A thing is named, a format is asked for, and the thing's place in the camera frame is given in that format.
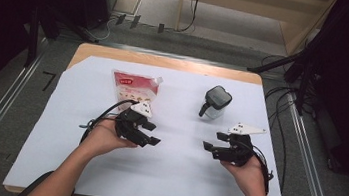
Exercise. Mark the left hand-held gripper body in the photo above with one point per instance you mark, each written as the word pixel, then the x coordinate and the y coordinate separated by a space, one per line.
pixel 129 124

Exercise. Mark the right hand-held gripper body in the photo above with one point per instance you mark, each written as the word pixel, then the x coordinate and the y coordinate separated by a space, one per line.
pixel 238 149

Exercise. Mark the clear jar with black lid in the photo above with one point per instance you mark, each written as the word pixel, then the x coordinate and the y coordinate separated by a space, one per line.
pixel 217 100

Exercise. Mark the red white spout pouch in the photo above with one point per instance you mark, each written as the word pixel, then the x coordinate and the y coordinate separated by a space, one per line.
pixel 133 86

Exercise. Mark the person's left hand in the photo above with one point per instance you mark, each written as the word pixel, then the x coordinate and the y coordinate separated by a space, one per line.
pixel 103 139

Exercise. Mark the person's right hand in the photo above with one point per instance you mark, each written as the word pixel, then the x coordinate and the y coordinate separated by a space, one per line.
pixel 250 178

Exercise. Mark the white paper sheet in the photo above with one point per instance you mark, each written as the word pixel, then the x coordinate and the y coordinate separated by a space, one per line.
pixel 169 178

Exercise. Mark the wooden table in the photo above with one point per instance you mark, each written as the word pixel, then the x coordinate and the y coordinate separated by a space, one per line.
pixel 167 62

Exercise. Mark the small black floor block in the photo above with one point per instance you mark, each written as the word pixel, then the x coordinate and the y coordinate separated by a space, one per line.
pixel 135 21
pixel 161 28
pixel 120 19

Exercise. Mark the black metal stand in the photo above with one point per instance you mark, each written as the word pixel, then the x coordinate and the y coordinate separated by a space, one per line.
pixel 305 57
pixel 34 37

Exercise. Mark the light wooden furniture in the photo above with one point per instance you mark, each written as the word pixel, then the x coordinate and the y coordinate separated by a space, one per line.
pixel 298 29

